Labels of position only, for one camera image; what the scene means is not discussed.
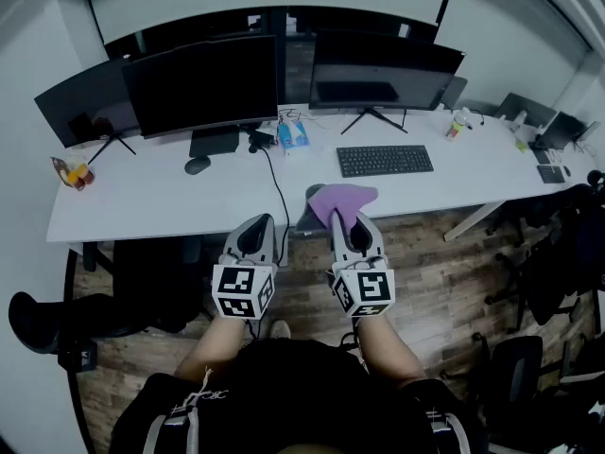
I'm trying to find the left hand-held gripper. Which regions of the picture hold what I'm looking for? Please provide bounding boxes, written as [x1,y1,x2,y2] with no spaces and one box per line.
[211,213,280,323]

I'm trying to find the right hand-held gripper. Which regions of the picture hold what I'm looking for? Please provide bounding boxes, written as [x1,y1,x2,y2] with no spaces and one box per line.
[329,209,396,319]

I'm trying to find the purple cloth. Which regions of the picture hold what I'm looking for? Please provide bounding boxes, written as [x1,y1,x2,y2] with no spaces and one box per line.
[305,183,380,234]

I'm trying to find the wide black curved monitor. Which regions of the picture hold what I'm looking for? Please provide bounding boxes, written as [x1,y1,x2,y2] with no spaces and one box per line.
[308,28,467,135]

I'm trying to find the person's right forearm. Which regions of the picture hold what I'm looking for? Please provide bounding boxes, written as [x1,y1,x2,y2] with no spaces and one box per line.
[354,313,429,392]

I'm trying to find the person's left forearm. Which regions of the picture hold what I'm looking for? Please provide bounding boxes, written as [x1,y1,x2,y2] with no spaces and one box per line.
[173,317,247,382]

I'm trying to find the black monitor with flat stand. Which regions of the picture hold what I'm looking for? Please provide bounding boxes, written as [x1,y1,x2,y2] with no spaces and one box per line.
[121,34,280,159]

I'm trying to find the small black monitor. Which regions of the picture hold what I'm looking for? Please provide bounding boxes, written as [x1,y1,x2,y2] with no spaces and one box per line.
[33,58,142,166]

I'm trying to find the black keyboard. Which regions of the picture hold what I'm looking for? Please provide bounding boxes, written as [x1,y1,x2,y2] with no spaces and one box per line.
[336,145,435,179]

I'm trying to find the black computer mouse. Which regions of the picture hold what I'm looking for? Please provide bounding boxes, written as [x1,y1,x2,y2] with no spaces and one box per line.
[183,155,213,176]

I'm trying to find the blue tissue packet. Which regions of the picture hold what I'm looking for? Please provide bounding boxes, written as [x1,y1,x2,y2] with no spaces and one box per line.
[277,119,311,151]

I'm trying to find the black office chair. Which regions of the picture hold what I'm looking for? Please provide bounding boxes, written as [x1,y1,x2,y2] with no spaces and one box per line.
[8,234,204,373]

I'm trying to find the clear bottle with green label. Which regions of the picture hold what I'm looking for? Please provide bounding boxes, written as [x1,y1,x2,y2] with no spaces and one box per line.
[443,106,474,142]

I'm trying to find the person's black clothing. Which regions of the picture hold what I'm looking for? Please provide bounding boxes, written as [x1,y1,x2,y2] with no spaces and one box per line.
[108,338,488,454]

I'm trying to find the black office chairs with bags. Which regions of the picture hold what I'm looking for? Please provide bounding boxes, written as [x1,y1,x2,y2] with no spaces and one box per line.
[472,182,605,454]

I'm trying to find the small dark keyboard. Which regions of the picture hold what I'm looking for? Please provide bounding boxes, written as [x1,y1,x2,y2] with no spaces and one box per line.
[536,164,567,184]

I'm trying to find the dark laptop on stand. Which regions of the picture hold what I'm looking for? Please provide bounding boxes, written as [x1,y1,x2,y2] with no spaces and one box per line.
[528,110,601,153]

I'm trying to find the thick black power cable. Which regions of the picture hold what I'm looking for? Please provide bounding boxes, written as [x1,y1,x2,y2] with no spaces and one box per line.
[259,147,290,267]

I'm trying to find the tangled thin desk cables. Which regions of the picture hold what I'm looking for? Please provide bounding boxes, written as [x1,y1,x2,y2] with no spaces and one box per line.
[278,105,346,132]

